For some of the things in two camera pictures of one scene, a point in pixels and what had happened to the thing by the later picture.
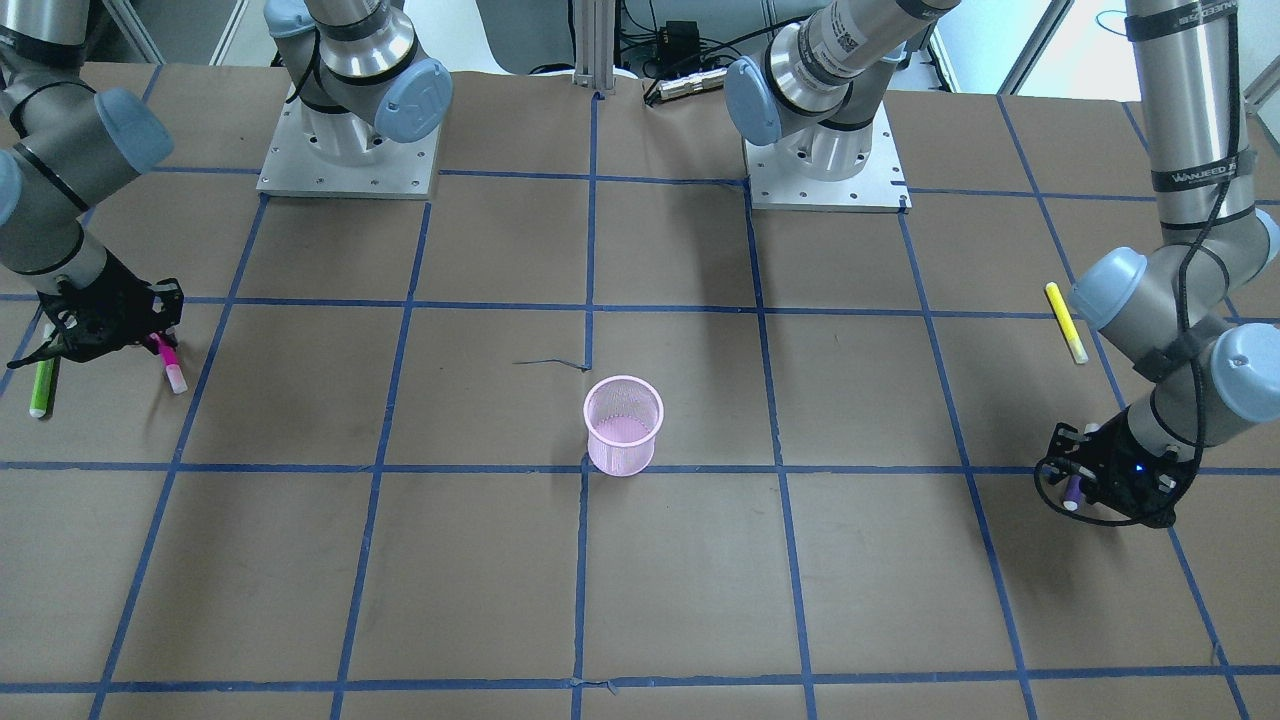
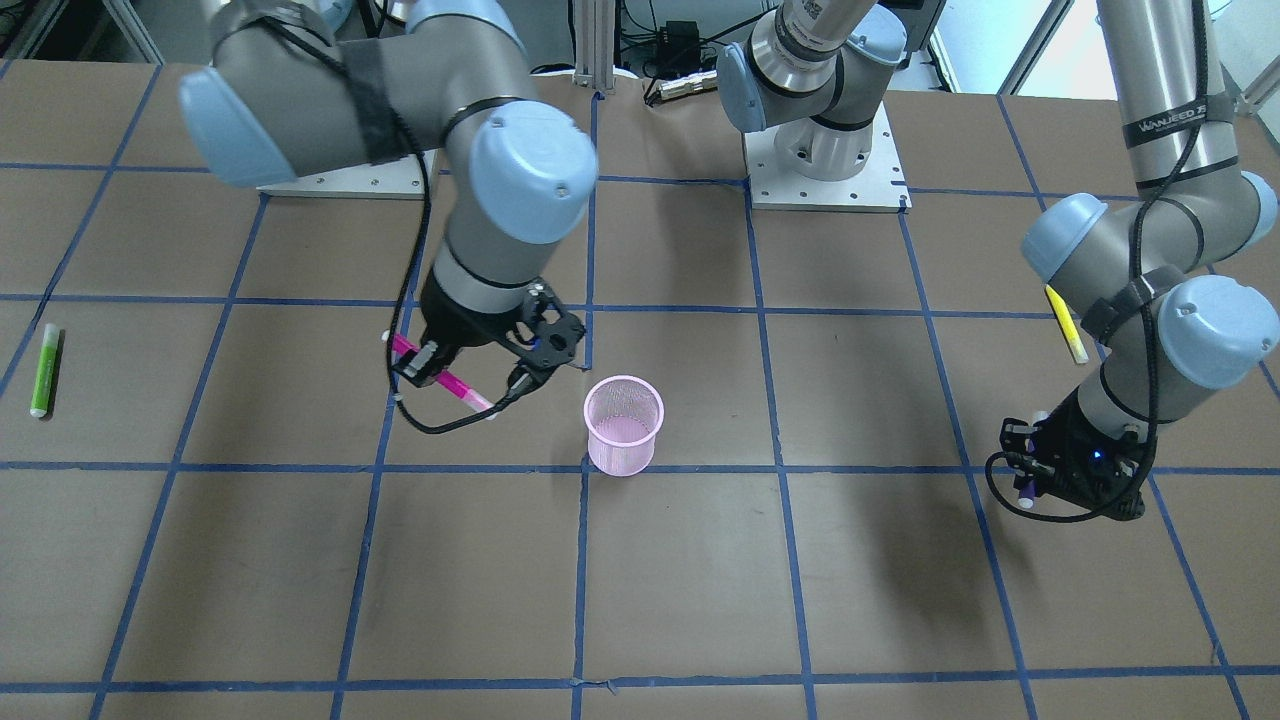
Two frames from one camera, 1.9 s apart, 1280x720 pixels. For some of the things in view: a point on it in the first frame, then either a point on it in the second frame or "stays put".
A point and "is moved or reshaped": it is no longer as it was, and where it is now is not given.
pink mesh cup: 622,414 stays put
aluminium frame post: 594,22 stays put
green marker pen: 41,387 stays put
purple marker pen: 1073,493 is moved or reshaped
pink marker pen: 175,376 to 401,345
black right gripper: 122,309 to 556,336
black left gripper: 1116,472 to 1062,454
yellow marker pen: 1067,324 stays put
